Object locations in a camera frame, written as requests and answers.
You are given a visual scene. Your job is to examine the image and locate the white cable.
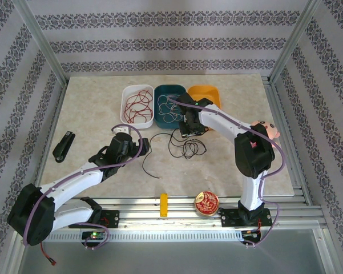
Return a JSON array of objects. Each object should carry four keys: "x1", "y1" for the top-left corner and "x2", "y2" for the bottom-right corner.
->
[{"x1": 155, "y1": 94, "x2": 183, "y2": 123}]

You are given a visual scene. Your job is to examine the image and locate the red cable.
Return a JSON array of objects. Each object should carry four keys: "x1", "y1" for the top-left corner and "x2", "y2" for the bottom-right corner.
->
[{"x1": 123, "y1": 88, "x2": 154, "y2": 124}]

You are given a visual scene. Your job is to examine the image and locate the teal plastic tray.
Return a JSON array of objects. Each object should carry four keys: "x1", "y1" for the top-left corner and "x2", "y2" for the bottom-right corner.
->
[{"x1": 154, "y1": 84, "x2": 188, "y2": 130}]

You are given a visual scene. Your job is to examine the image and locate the white plastic tray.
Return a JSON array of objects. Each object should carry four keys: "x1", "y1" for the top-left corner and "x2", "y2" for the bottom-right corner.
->
[{"x1": 119, "y1": 84, "x2": 155, "y2": 130}]

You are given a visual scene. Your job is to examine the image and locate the orange plastic tray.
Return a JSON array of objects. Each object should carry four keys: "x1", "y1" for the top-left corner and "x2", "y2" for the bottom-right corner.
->
[{"x1": 187, "y1": 85, "x2": 221, "y2": 111}]

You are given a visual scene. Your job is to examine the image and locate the black stapler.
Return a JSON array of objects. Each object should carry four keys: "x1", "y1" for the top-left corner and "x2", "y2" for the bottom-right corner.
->
[{"x1": 51, "y1": 131, "x2": 76, "y2": 163}]

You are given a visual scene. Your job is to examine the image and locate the yellow rectangular block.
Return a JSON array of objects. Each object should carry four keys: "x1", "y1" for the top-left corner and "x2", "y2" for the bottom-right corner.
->
[{"x1": 159, "y1": 193, "x2": 170, "y2": 218}]

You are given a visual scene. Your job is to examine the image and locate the pink plush doll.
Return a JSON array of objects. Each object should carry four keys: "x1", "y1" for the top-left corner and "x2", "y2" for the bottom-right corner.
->
[{"x1": 250, "y1": 119, "x2": 281, "y2": 140}]

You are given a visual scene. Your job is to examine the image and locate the red and gold round tin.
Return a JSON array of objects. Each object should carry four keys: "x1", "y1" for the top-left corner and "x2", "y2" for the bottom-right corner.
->
[{"x1": 194, "y1": 190, "x2": 220, "y2": 217}]

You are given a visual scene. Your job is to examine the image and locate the small circuit board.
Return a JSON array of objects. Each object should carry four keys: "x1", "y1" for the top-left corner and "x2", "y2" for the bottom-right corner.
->
[
  {"x1": 82, "y1": 231, "x2": 106, "y2": 240},
  {"x1": 241, "y1": 229, "x2": 260, "y2": 239}
]

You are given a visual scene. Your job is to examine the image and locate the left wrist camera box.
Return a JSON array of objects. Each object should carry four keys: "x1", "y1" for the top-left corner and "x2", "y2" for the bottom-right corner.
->
[{"x1": 111, "y1": 126, "x2": 132, "y2": 136}]

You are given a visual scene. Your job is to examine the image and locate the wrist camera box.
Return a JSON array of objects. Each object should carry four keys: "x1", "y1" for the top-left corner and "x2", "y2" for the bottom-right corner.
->
[
  {"x1": 176, "y1": 92, "x2": 197, "y2": 109},
  {"x1": 111, "y1": 126, "x2": 132, "y2": 136}
]

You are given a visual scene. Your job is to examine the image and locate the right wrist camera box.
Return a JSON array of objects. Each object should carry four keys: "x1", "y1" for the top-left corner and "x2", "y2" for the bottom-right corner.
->
[{"x1": 176, "y1": 92, "x2": 197, "y2": 109}]

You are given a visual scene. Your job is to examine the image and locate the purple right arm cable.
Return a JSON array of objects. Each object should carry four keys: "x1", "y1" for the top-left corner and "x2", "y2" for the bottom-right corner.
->
[{"x1": 171, "y1": 96, "x2": 286, "y2": 248}]

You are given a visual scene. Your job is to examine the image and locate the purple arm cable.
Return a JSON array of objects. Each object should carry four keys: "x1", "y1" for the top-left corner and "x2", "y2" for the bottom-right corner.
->
[
  {"x1": 171, "y1": 96, "x2": 286, "y2": 248},
  {"x1": 22, "y1": 124, "x2": 145, "y2": 251}
]

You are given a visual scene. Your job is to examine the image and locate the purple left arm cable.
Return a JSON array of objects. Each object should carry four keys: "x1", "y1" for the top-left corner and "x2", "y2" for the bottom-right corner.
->
[{"x1": 22, "y1": 124, "x2": 145, "y2": 251}]

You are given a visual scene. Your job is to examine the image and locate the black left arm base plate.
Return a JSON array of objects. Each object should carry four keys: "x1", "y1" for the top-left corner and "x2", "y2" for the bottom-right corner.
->
[{"x1": 70, "y1": 209, "x2": 120, "y2": 229}]

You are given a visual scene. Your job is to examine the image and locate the aluminium rail base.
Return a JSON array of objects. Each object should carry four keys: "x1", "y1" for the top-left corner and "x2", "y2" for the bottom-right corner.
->
[{"x1": 54, "y1": 196, "x2": 323, "y2": 229}]

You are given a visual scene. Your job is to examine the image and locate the slotted grey cable duct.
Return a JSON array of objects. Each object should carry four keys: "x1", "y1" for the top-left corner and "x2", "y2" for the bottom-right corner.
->
[{"x1": 44, "y1": 230, "x2": 244, "y2": 241}]

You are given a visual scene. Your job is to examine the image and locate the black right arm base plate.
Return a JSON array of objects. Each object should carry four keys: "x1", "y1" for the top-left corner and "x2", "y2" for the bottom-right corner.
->
[{"x1": 220, "y1": 208, "x2": 272, "y2": 228}]

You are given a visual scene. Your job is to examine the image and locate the red lead wire with plug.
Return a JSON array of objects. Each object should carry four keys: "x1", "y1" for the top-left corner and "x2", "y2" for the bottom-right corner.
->
[{"x1": 41, "y1": 242, "x2": 58, "y2": 265}]

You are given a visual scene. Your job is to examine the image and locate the aluminium frame post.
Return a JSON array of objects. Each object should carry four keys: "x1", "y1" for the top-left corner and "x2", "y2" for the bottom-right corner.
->
[
  {"x1": 269, "y1": 0, "x2": 328, "y2": 83},
  {"x1": 15, "y1": 0, "x2": 68, "y2": 85}
]

